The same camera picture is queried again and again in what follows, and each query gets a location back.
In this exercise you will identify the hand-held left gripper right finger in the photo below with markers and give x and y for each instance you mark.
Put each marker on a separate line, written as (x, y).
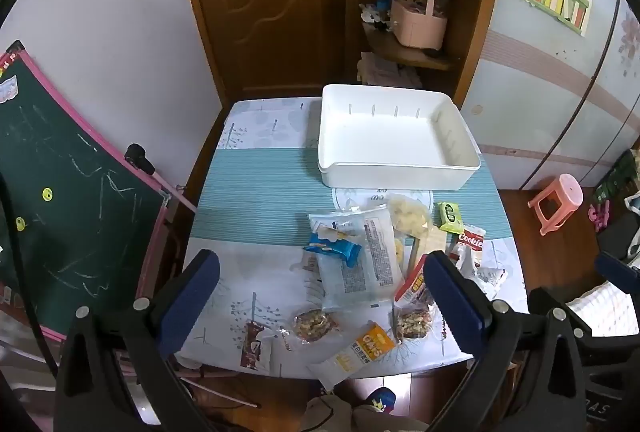
(450, 292)

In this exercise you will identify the nut bar in clear wrapper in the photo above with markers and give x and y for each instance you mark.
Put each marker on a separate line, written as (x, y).
(412, 323)
(312, 324)

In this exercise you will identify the folded pale cloth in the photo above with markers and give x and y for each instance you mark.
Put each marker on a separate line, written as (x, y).
(382, 69)

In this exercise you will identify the green patterned item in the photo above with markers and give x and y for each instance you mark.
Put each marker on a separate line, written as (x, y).
(617, 177)

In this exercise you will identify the yellow chips packet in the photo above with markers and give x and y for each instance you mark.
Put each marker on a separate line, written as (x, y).
(411, 217)

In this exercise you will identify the orange and white snack packet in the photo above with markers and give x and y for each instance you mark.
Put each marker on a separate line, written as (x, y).
(357, 352)

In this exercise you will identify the large clear labelled snack packet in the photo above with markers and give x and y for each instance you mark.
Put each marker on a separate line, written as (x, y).
(362, 267)

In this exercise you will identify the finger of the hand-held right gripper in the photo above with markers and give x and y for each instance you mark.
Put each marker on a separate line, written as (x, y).
(620, 269)
(542, 297)

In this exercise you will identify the pink toy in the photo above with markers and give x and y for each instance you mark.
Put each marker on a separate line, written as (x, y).
(600, 214)

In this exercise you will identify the small plush toy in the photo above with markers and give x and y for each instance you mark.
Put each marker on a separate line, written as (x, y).
(372, 15)

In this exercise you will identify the wooden door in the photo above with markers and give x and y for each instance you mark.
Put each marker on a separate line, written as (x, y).
(260, 2)

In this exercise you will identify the wooden corner shelf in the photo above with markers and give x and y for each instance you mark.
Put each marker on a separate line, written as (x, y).
(470, 12)

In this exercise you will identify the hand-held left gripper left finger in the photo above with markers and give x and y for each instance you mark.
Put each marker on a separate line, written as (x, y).
(192, 292)

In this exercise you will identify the blue and red shoe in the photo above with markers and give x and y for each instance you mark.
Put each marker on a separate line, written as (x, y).
(380, 399)

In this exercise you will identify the person's leg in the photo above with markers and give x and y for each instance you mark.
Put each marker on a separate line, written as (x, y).
(340, 419)

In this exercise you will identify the green chalkboard with pink frame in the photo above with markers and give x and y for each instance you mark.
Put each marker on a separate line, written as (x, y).
(75, 192)

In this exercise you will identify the red orange snack packet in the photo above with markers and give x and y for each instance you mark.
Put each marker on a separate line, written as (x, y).
(411, 283)

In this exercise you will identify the white plastic bin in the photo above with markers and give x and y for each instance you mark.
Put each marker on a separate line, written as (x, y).
(390, 142)

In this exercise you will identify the blue cup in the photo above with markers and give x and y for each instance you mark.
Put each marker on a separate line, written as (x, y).
(383, 4)

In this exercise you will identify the yellow round magnet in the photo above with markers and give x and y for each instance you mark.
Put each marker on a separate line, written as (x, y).
(20, 224)
(47, 193)

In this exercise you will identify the dark red snack packet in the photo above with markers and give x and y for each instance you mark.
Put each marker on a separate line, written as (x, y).
(255, 344)

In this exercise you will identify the floral sliding wardrobe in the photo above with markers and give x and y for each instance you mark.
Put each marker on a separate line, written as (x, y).
(540, 102)

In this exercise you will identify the clear crumpled snack packet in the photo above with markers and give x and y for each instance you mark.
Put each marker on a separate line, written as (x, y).
(487, 279)

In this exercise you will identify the black clamp knob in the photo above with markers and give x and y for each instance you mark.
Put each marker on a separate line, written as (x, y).
(137, 157)

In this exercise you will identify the red and white snack packet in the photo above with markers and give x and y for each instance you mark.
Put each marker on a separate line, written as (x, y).
(471, 239)

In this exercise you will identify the green snack packet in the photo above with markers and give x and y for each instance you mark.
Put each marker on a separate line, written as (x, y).
(450, 217)

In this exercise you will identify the floral tablecloth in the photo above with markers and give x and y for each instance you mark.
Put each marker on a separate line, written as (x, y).
(240, 282)

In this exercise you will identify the beige snack packet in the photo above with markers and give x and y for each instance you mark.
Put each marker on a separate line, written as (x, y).
(431, 243)

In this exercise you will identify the white patterned bedding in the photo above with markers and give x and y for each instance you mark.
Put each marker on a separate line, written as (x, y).
(610, 307)

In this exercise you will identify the pink plastic stool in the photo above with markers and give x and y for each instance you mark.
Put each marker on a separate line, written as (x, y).
(562, 194)

